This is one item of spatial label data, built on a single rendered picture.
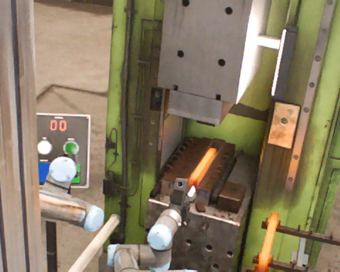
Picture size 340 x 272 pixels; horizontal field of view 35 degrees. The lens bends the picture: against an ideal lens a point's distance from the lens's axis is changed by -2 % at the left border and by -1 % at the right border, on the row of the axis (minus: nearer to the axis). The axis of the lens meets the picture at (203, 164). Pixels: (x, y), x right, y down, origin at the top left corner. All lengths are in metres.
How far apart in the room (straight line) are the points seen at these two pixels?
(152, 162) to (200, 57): 0.60
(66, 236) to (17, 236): 2.65
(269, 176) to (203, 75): 0.52
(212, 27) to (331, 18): 0.40
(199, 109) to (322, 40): 0.50
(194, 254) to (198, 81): 0.71
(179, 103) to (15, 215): 1.30
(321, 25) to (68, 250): 2.07
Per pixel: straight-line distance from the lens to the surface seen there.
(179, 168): 2.27
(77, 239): 3.44
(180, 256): 2.28
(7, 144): 0.73
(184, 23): 1.91
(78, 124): 2.15
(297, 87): 2.04
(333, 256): 3.62
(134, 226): 2.54
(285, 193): 2.23
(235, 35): 1.87
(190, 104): 2.00
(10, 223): 0.79
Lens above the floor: 2.13
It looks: 30 degrees down
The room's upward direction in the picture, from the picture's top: 8 degrees clockwise
